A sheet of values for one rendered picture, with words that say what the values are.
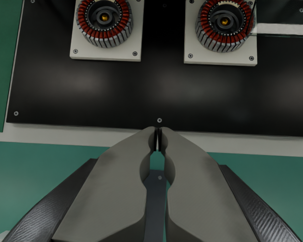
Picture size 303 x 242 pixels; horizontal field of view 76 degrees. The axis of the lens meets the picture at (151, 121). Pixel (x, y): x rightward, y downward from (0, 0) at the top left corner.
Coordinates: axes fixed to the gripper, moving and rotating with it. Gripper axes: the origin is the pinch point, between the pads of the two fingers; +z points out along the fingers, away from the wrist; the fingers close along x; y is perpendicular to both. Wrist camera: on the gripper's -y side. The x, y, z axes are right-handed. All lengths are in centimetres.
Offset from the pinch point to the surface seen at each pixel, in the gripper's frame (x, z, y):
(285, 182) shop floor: 76, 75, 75
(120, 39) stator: -8.1, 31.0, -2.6
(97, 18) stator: -12.9, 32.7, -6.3
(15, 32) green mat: -34, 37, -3
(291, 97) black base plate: 27.6, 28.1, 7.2
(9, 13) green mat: -36, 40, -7
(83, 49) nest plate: -16.2, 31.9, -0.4
